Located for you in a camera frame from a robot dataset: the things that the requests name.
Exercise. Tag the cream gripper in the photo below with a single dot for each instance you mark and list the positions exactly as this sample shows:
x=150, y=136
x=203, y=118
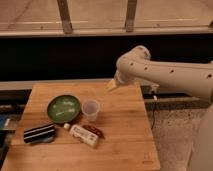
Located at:
x=112, y=84

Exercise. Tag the dark red pepper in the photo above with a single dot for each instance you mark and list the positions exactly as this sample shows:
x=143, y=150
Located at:
x=94, y=130

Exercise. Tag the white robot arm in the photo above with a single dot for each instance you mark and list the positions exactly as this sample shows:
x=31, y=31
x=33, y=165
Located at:
x=195, y=79

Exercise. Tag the clear plastic cup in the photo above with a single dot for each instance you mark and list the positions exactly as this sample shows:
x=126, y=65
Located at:
x=90, y=109

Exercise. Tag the green round plate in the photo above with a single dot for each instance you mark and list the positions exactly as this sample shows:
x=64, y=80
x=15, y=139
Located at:
x=63, y=109

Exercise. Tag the white squeeze bottle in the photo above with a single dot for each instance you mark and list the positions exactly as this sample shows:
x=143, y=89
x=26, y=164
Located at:
x=82, y=134

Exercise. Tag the black white striped cloth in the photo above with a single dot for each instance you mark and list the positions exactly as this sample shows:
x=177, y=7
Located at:
x=43, y=134

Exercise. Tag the right metal window post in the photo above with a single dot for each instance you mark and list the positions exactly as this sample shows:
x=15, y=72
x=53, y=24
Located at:
x=130, y=15

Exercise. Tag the metal window post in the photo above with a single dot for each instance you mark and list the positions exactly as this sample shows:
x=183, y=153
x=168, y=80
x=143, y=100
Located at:
x=130, y=15
x=65, y=16

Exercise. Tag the left metal window post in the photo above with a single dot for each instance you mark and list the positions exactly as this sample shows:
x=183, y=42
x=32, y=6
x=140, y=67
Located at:
x=65, y=16

